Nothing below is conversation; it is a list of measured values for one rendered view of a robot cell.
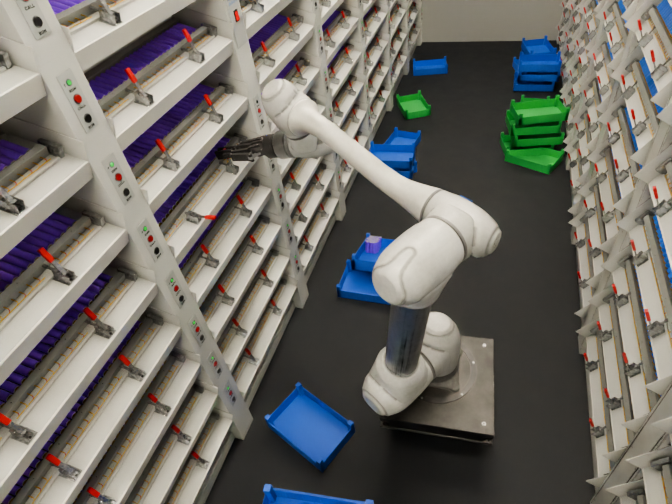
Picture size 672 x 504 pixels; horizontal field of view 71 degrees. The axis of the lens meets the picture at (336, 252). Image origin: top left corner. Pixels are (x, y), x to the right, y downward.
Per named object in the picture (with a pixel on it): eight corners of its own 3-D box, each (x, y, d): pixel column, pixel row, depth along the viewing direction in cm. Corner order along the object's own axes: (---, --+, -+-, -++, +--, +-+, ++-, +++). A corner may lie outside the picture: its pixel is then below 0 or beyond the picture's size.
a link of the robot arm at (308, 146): (304, 138, 152) (284, 112, 141) (348, 131, 145) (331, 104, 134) (299, 166, 148) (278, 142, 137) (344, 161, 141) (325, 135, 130)
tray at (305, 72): (318, 77, 224) (323, 49, 214) (269, 143, 183) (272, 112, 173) (279, 64, 225) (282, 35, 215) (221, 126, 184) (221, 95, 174)
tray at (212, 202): (260, 156, 177) (261, 135, 170) (176, 268, 136) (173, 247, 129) (211, 139, 178) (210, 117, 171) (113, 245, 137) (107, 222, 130)
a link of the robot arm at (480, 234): (451, 177, 114) (414, 204, 108) (516, 209, 104) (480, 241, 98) (446, 217, 124) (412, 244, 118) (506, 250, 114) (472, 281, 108)
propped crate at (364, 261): (366, 245, 265) (366, 232, 261) (402, 249, 259) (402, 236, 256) (351, 268, 239) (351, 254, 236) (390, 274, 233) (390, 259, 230)
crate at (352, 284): (403, 276, 244) (403, 265, 238) (395, 306, 230) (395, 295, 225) (348, 269, 253) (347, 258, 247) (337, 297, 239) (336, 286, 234)
